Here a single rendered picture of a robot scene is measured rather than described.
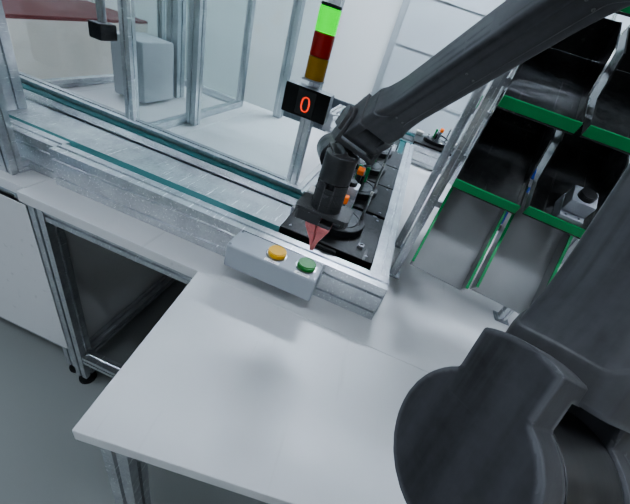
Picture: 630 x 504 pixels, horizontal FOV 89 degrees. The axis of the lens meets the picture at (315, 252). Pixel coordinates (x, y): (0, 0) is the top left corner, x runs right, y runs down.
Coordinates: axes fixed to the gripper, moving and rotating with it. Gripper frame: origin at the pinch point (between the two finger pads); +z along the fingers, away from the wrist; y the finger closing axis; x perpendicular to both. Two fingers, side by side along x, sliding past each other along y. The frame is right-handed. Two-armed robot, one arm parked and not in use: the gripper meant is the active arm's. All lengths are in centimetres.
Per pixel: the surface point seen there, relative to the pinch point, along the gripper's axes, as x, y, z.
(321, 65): -31.9, 15.2, -28.1
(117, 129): -33, 75, 8
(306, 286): 2.5, -1.7, 8.6
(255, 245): -1.2, 12.3, 6.4
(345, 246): -12.9, -6.2, 5.2
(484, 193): -12.8, -27.8, -18.0
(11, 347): -1, 105, 102
